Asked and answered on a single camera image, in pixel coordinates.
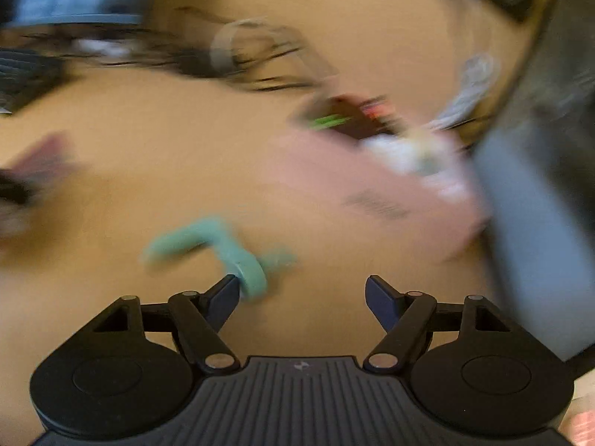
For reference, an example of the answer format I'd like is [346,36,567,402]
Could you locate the teal plastic hook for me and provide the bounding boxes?
[142,216,298,298]

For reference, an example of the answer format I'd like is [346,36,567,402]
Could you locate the pink plastic object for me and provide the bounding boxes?
[560,398,595,446]

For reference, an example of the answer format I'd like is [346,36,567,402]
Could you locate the white packet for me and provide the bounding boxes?
[361,132,468,198]

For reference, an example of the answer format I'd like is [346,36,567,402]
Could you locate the white coiled cable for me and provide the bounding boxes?
[425,52,504,132]

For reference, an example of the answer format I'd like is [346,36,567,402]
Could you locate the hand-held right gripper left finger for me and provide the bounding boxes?
[93,274,241,374]

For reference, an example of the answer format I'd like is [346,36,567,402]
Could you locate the pink cardboard box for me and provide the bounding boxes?
[267,116,486,265]

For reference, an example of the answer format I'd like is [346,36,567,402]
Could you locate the purple and black object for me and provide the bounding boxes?
[0,131,81,239]

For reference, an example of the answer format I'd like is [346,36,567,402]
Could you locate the clear frame eyeglasses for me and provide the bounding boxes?
[208,17,338,82]

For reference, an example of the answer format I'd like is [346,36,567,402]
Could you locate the black keyboard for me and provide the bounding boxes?
[0,48,67,115]

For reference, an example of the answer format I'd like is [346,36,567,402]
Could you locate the tangled black cables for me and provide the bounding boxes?
[44,7,326,94]

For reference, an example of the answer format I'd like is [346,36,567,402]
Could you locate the dark snack packet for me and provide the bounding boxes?
[296,94,403,144]

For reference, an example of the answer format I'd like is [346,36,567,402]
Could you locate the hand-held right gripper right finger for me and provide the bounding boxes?
[363,275,512,373]

